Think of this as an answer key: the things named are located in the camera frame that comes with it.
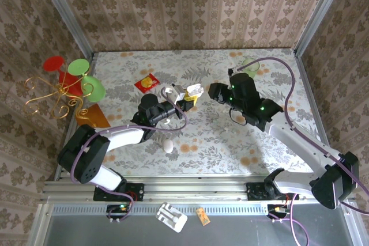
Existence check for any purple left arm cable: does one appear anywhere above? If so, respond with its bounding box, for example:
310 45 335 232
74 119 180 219
70 86 188 224

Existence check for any white plastic moulded part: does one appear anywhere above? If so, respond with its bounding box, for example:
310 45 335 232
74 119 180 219
156 202 188 233

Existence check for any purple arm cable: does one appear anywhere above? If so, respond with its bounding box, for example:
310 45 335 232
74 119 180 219
236 57 369 245
70 86 188 224

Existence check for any small orange packet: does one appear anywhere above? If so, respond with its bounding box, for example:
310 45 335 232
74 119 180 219
195 207 211 226

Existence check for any aluminium frame post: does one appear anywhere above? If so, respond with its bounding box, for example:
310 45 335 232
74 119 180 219
32 0 96 56
294 0 351 55

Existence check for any grey metal sheet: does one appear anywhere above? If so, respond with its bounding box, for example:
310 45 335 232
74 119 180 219
37 202 358 246

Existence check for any green wine glass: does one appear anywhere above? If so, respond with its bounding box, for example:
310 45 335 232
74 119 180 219
67 58 107 103

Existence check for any pale green earbud charging case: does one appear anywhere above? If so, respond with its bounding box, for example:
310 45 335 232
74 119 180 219
186 83 205 97

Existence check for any green translucent plastic cup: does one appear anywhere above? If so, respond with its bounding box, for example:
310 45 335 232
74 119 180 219
241 58 261 79

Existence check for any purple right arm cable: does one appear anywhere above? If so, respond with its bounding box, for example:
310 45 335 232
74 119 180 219
236 57 369 245

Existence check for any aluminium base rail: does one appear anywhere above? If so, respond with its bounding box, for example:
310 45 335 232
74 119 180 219
40 174 357 203

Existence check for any red snack packet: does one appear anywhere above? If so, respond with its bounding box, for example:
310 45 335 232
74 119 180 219
134 73 161 94

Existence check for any floral patterned table cover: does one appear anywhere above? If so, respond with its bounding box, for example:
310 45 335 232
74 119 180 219
62 48 332 176

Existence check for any gold wire rack wooden base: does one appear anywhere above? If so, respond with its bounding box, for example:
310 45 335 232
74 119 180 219
23 75 112 137

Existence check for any small black circuit board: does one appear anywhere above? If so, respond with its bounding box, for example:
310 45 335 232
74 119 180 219
267 204 289 215
106 204 133 215

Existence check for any aluminium table side rail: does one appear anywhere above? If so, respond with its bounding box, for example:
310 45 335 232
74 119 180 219
53 52 97 185
293 49 341 180

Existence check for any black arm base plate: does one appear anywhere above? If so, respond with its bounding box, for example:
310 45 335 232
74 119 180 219
93 182 145 202
246 181 299 200

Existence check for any red wine glass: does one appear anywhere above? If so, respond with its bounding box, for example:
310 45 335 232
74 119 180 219
42 55 84 97

